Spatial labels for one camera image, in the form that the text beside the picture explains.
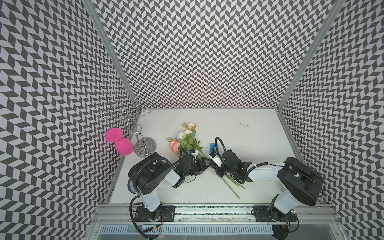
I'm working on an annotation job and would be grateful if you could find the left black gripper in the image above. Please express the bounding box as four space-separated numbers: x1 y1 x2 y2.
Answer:
184 157 213 178

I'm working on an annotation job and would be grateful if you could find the blue tape dispenser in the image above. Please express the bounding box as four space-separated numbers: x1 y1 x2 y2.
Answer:
209 143 218 158

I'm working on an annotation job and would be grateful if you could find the artificial rose bouquet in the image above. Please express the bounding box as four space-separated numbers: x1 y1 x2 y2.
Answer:
167 123 245 189

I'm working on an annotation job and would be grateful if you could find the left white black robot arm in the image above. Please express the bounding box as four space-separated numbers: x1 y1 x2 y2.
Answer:
127 150 211 222

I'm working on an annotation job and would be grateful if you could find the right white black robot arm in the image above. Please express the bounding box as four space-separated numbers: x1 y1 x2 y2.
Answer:
209 150 324 222

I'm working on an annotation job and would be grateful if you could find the green patterned plate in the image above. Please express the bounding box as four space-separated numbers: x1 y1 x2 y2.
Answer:
279 183 288 193

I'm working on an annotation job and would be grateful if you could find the blue white patterned bowl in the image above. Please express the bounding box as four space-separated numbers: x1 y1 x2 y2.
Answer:
127 179 137 194

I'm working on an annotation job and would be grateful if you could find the pink silicone goblet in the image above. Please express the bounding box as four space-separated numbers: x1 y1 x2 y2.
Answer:
105 128 134 156

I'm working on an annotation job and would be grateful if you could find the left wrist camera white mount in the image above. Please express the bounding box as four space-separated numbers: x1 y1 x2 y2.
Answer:
190 149 199 160

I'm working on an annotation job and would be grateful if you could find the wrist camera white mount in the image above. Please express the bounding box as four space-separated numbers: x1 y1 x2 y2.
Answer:
190 149 199 160
209 150 222 168

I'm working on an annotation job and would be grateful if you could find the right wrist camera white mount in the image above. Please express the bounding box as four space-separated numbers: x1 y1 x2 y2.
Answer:
209 150 222 168

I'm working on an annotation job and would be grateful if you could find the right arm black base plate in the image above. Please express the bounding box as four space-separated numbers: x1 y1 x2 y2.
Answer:
251 205 297 224

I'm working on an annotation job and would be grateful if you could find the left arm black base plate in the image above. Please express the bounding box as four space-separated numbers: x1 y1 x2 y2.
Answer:
134 205 176 222

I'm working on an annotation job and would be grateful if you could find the silver wire jewelry stand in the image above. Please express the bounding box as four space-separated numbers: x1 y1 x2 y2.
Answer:
98 98 157 157

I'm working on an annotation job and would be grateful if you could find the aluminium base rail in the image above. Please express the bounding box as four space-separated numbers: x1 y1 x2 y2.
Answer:
90 204 341 225

